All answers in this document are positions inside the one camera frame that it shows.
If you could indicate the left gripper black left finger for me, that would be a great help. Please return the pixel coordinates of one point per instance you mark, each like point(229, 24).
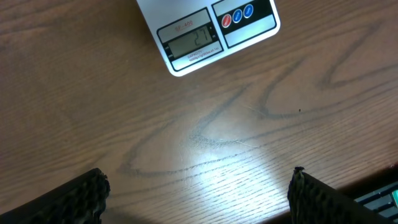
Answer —
point(79, 201)

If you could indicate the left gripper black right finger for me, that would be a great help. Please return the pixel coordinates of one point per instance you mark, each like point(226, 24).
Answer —
point(313, 202)

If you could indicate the white digital kitchen scale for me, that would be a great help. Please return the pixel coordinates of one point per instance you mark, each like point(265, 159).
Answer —
point(191, 34)

